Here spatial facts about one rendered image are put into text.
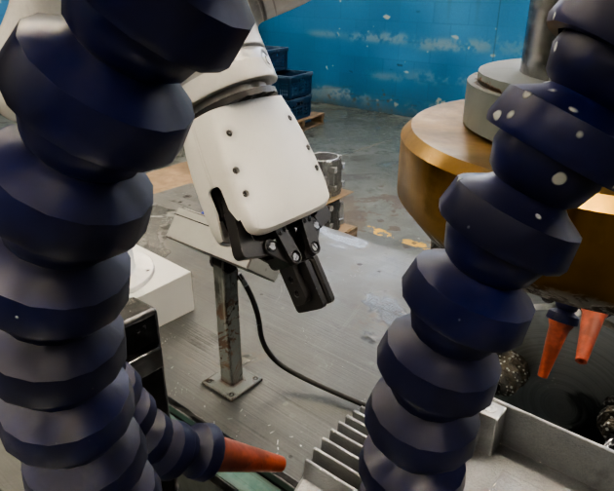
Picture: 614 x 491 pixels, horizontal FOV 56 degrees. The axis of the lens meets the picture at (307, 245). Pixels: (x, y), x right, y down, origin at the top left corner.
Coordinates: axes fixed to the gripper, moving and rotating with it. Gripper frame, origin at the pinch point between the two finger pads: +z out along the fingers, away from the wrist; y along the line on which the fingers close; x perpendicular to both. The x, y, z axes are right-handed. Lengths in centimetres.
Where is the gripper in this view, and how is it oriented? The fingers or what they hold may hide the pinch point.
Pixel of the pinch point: (307, 284)
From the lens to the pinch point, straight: 46.7
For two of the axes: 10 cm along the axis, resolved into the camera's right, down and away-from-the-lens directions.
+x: 6.7, -2.2, -7.1
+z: 3.9, 9.2, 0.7
